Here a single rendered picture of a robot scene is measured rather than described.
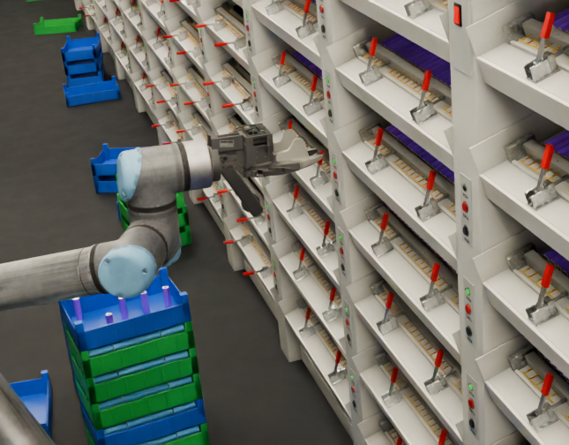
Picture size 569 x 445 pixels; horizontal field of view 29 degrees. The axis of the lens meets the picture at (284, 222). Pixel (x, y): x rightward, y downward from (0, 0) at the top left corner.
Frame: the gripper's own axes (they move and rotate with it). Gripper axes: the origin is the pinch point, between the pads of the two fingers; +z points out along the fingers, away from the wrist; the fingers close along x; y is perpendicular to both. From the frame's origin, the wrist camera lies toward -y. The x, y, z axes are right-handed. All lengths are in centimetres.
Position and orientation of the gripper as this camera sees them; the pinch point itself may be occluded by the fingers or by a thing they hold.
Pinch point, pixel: (313, 157)
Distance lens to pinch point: 210.3
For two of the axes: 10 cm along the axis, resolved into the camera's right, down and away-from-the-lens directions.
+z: 9.6, -1.6, 2.4
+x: -2.8, -3.7, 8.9
